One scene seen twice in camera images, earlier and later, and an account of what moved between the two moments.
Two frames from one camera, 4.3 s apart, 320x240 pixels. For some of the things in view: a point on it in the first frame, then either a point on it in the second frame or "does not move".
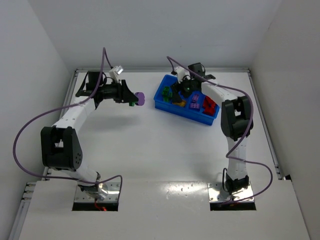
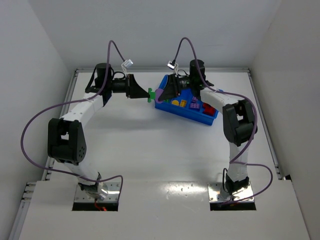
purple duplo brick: [194, 106] does not move
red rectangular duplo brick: [209, 109] does not move
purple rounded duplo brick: [195, 98] does not move
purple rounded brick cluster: [141, 97] → [158, 92]
